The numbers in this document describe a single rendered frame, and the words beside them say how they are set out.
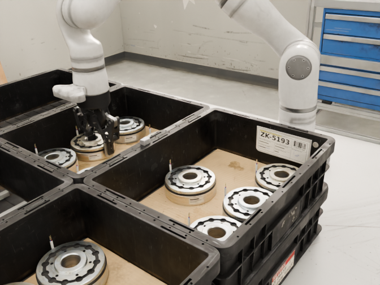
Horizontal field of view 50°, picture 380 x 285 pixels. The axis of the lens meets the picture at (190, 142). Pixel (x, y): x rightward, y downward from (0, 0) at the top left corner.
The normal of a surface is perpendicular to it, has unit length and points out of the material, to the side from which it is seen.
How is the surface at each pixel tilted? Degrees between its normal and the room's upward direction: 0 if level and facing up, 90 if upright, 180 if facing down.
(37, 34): 90
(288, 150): 90
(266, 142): 90
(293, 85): 93
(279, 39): 105
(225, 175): 0
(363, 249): 0
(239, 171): 0
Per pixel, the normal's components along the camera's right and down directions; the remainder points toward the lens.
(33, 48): 0.80, 0.25
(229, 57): -0.60, 0.38
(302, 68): -0.26, 0.48
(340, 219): -0.04, -0.89
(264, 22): 0.18, 0.71
